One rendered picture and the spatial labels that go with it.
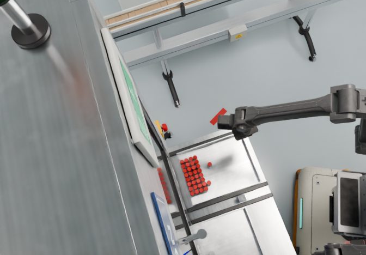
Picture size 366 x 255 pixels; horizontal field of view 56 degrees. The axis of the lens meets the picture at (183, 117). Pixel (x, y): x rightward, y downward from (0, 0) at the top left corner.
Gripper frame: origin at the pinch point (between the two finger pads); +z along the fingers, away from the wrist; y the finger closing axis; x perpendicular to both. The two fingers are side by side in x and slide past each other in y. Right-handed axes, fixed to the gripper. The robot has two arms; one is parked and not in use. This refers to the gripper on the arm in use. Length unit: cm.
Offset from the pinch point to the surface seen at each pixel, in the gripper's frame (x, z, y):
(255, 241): 44.5, 17.5, 13.7
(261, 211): 32.9, 19.1, 6.3
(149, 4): -91, 11, 22
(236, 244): 43, 16, 22
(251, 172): 15.1, 19.6, 3.7
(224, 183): 15.3, 17.3, 17.8
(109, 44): 0, -102, 19
